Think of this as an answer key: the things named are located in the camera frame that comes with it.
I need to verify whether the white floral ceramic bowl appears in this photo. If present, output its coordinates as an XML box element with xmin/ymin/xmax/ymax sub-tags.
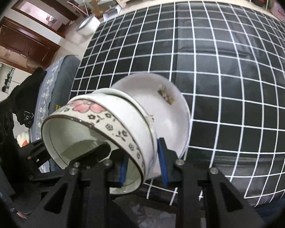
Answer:
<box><xmin>41</xmin><ymin>93</ymin><xmax>157</xmax><ymax>195</ymax></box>

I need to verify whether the white floral ceramic plate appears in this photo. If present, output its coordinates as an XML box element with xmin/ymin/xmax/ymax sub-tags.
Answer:
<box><xmin>88</xmin><ymin>73</ymin><xmax>190</xmax><ymax>179</ymax></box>

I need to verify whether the grey patterned sofa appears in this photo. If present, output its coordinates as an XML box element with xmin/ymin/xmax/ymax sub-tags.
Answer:
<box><xmin>28</xmin><ymin>55</ymin><xmax>81</xmax><ymax>174</ymax></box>

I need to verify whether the dark wooden door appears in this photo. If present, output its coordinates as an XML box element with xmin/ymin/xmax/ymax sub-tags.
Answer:
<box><xmin>0</xmin><ymin>17</ymin><xmax>60</xmax><ymax>73</ymax></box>

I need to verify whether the silver round basin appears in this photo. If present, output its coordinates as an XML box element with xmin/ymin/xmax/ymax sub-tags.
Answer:
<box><xmin>77</xmin><ymin>14</ymin><xmax>101</xmax><ymax>36</ymax></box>

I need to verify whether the black white grid tablecloth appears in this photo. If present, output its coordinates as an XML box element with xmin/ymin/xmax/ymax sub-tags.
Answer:
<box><xmin>70</xmin><ymin>2</ymin><xmax>285</xmax><ymax>205</ymax></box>

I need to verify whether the pink shopping bag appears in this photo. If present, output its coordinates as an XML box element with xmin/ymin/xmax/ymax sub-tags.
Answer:
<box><xmin>270</xmin><ymin>2</ymin><xmax>285</xmax><ymax>23</ymax></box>

